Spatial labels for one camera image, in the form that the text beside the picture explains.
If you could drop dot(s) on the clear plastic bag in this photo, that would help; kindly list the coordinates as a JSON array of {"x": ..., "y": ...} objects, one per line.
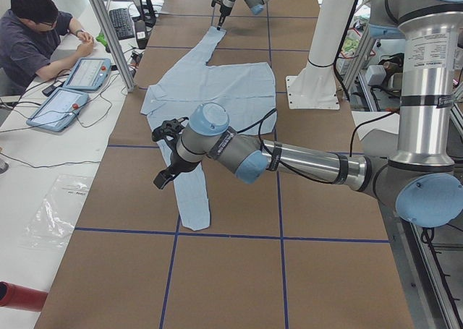
[{"x": 53, "y": 223}]

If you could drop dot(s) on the far blue teach pendant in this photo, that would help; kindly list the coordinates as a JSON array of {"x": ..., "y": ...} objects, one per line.
[{"x": 88, "y": 74}]

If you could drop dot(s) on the blue teach pendant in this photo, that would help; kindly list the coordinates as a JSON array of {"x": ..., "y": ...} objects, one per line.
[
  {"x": 59, "y": 110},
  {"x": 88, "y": 74}
]

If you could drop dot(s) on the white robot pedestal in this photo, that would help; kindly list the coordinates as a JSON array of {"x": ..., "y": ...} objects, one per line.
[{"x": 315, "y": 87}]

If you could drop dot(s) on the seated person dark shirt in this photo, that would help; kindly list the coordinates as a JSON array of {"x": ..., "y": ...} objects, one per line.
[{"x": 31, "y": 31}]

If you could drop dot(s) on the near blue teach pendant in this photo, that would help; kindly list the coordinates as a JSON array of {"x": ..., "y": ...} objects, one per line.
[{"x": 59, "y": 110}]

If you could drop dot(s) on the red cylinder roll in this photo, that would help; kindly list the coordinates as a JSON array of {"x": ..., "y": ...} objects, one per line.
[{"x": 20, "y": 297}]

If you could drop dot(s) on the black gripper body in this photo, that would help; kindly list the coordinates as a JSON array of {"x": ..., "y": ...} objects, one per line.
[
  {"x": 173, "y": 165},
  {"x": 223, "y": 11}
]

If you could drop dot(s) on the black keyboard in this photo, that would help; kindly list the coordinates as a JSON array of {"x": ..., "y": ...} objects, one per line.
[{"x": 122, "y": 23}]

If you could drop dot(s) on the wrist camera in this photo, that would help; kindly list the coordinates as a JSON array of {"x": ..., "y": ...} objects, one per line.
[{"x": 169, "y": 128}]

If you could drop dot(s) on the light blue button shirt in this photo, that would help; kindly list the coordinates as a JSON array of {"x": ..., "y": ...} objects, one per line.
[{"x": 245, "y": 91}]

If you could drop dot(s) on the aluminium frame post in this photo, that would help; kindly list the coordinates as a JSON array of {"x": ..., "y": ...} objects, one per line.
[{"x": 102, "y": 15}]

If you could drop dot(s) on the green object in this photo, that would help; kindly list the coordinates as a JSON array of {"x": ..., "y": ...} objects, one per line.
[{"x": 102, "y": 40}]

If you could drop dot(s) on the brown paper table cover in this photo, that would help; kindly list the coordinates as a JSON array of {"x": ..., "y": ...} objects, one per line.
[{"x": 283, "y": 252}]

